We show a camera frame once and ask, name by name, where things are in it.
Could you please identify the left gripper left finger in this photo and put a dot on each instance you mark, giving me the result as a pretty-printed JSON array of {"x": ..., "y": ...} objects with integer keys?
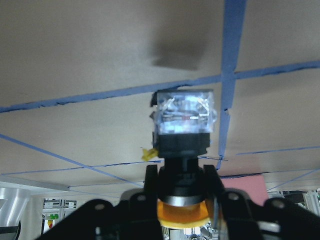
[{"x": 151, "y": 195}]

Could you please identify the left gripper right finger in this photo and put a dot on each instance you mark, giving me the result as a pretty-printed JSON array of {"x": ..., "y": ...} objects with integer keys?
[{"x": 213, "y": 188}]

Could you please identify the pink plastic bin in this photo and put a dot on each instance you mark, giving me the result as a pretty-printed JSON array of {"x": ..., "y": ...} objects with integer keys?
[{"x": 254, "y": 186}]

